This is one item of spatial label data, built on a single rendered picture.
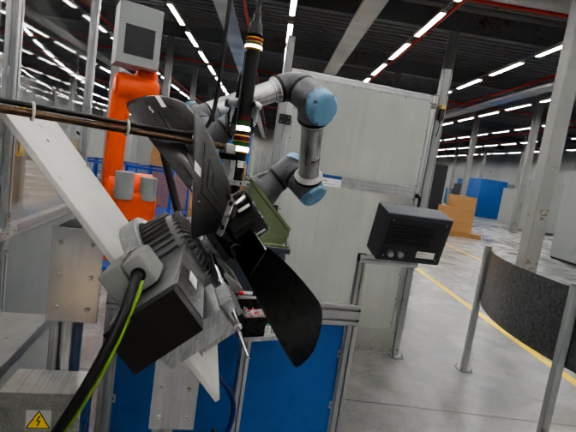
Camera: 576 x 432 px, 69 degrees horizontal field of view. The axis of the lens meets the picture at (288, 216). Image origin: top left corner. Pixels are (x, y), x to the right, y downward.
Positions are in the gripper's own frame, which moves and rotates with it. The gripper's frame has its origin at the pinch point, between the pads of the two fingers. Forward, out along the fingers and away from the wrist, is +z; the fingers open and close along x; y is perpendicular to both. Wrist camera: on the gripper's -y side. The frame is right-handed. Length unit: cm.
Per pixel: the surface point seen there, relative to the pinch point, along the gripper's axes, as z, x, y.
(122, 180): -364, 93, 53
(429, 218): -32, -73, 25
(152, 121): 6.5, 20.7, 8.9
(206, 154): 31.3, 7.9, 14.5
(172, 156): 7.3, 15.3, 16.0
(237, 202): 10.6, -0.4, 24.1
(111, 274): 39, 20, 35
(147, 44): -379, 85, -93
